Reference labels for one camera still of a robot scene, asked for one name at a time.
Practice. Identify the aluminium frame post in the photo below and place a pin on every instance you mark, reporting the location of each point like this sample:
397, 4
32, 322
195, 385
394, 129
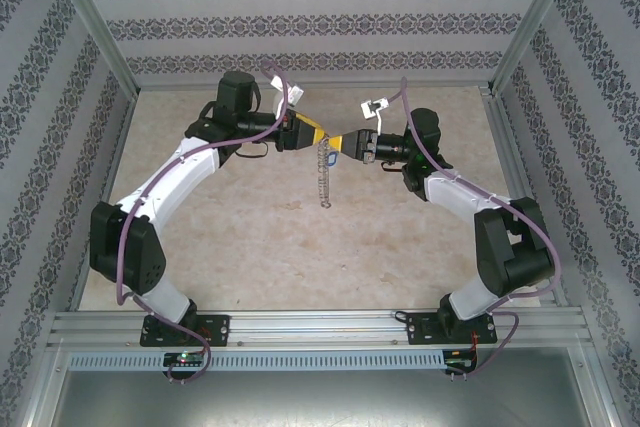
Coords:
537, 22
90, 22

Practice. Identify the grey metal panel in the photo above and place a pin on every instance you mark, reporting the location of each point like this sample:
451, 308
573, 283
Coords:
320, 402

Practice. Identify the aluminium right side rail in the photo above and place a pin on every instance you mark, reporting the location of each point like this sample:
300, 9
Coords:
512, 157

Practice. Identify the circuit board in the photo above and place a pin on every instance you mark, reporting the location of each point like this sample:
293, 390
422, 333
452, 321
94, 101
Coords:
457, 363
182, 358

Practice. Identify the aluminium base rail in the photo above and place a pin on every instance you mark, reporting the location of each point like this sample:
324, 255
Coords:
320, 327

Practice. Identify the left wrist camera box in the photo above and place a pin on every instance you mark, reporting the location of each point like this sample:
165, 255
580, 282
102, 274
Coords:
292, 94

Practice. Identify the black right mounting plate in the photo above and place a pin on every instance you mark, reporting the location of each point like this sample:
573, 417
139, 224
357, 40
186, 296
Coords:
420, 329

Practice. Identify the black mounting plate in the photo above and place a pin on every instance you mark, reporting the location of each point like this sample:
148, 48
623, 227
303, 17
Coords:
215, 329
420, 329

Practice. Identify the left circuit board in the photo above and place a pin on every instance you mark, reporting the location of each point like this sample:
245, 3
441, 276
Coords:
182, 358

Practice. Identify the aluminium rear frame bar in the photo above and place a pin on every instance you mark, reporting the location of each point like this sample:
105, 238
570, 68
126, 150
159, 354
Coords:
310, 85

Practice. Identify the right circuit board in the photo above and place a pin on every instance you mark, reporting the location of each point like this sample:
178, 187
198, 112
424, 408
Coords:
457, 363

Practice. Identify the aluminium left frame post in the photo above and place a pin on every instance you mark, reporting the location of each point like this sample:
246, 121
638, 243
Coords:
90, 22

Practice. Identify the blue key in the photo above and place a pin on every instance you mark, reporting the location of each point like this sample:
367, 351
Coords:
332, 161

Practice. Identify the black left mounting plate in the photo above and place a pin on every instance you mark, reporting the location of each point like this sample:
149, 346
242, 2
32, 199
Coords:
215, 329

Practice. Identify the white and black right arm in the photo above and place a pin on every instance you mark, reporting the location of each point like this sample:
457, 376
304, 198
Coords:
450, 192

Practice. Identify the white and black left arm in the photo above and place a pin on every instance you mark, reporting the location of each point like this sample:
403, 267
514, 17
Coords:
170, 182

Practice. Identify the aluminium right frame post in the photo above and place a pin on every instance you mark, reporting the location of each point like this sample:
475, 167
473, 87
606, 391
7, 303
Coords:
537, 22

